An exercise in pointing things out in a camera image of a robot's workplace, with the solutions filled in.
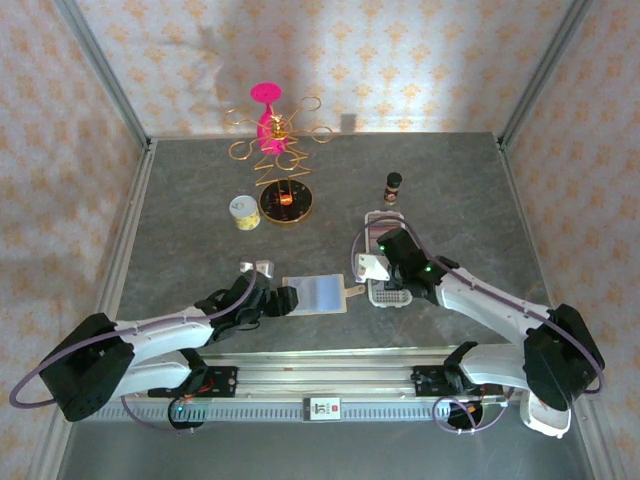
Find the beige card holder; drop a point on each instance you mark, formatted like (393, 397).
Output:
(315, 295)

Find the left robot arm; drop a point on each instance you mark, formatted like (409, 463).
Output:
(160, 332)

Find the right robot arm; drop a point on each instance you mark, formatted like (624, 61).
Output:
(480, 305)

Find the stack of colourful credit cards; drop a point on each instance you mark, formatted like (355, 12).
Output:
(385, 218)

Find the white plastic basket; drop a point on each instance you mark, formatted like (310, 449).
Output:
(395, 301)

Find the small black-capped spice bottle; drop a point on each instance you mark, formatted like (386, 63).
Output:
(393, 187)

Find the yellow tin can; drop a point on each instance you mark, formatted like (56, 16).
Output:
(244, 212)

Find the white number label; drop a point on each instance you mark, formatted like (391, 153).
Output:
(322, 409)

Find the pink wine glass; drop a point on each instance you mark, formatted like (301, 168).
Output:
(265, 92)

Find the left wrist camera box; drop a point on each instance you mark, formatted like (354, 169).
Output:
(262, 268)

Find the aluminium mounting rail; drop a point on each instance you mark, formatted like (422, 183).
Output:
(325, 380)

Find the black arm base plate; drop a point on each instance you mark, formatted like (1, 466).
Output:
(222, 382)
(430, 382)

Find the aluminium side rail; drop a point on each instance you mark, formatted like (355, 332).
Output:
(522, 210)
(125, 235)

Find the aluminium frame post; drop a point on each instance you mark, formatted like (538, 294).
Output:
(546, 67)
(102, 67)

